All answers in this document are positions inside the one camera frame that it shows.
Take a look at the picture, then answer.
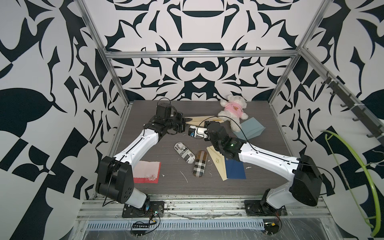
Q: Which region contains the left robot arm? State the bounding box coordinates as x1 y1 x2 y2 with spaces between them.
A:
95 103 186 212

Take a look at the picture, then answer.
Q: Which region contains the black connector board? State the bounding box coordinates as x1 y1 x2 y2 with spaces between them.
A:
263 222 281 236
130 222 157 237

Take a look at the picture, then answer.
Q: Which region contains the brown plaid glasses case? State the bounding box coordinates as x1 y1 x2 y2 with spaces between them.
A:
193 151 208 178

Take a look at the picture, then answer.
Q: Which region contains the light blue envelope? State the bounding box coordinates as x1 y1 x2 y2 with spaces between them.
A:
234 118 266 141

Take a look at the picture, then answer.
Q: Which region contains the cream envelope left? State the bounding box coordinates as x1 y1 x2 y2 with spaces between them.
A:
207 146 228 181

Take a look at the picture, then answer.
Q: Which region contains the dark blue envelope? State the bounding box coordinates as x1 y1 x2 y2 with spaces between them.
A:
225 158 246 180

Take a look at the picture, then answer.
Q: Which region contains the tan envelope gold emblem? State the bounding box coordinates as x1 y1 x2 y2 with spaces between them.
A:
186 116 224 128

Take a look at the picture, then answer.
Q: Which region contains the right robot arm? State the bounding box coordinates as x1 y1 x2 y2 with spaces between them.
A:
203 121 323 215

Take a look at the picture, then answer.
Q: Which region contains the right black connector board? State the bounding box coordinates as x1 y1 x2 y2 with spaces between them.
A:
263 222 281 236

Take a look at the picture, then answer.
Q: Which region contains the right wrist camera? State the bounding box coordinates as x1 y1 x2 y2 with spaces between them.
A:
188 126 209 139

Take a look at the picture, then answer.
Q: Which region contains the white black patterned glasses case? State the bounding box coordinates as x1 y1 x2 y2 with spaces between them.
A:
174 142 196 164

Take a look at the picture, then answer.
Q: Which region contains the black hook rail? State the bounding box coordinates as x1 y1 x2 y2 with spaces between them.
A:
322 71 384 145

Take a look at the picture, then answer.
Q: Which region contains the white plush bear pink shirt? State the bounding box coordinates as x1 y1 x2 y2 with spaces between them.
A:
217 95 249 133

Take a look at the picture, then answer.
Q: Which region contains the left black connector board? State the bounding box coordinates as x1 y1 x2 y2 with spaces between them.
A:
130 222 157 237

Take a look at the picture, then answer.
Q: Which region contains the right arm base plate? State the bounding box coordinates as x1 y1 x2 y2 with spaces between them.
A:
244 200 288 217

